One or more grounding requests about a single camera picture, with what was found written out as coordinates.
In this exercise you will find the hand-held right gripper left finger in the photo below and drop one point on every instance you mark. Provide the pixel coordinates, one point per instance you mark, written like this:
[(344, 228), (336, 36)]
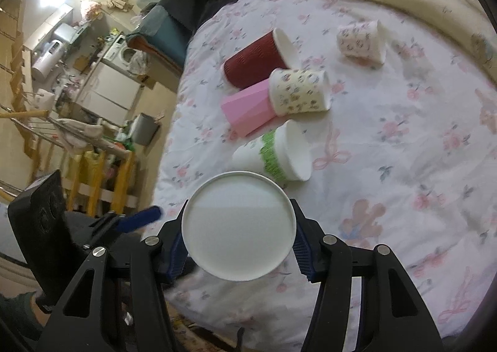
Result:
[(175, 259)]

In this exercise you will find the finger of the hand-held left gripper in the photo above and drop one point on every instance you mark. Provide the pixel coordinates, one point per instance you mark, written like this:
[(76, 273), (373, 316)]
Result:
[(141, 217)]

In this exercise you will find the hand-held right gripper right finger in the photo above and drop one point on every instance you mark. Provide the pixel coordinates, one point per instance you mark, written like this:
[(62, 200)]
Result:
[(305, 255)]

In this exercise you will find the plain white paper cup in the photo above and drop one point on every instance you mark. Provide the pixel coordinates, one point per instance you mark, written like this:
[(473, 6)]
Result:
[(238, 226)]

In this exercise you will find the person's left forearm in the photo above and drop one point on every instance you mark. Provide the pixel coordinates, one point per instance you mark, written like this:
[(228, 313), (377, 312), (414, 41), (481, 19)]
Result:
[(17, 313)]

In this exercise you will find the white cup with green band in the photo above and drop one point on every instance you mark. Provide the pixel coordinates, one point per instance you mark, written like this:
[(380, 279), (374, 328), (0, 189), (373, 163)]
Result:
[(287, 150)]

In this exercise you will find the pink faceted cup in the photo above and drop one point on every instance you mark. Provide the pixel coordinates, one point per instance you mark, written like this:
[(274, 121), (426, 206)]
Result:
[(246, 107)]

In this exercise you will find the cream floral paper cup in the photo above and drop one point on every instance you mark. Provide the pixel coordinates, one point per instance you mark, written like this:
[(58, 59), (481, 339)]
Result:
[(301, 90)]

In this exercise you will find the dark red ribbed cup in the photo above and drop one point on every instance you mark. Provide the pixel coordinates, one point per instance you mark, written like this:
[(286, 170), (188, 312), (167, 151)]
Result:
[(254, 63)]

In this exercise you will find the small pink floral cup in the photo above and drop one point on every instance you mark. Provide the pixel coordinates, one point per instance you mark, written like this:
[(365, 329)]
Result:
[(359, 41)]

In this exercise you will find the yellow wooden drying rack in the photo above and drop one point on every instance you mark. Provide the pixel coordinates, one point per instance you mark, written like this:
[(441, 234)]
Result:
[(99, 175)]

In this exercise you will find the grey trash bin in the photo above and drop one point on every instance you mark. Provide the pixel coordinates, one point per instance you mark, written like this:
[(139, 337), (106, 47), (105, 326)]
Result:
[(144, 130)]

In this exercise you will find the white towel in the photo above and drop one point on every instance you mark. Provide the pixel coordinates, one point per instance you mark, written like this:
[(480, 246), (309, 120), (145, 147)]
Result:
[(79, 132)]

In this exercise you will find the white refrigerator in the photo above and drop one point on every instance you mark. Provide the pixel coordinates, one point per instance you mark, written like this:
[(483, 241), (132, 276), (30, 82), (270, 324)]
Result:
[(108, 90)]

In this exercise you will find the floral white bedsheet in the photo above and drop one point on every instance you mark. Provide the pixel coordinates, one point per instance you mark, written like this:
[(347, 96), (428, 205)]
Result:
[(388, 134)]

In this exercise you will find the white water heater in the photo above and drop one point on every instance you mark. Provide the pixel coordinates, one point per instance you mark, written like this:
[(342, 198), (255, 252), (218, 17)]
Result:
[(46, 61)]

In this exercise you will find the white washing machine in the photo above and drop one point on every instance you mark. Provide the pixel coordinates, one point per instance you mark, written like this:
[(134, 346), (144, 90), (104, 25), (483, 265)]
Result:
[(121, 52)]

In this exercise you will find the teal cushion pile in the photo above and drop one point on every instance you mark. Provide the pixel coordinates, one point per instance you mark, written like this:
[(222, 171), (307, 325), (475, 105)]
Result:
[(167, 32)]

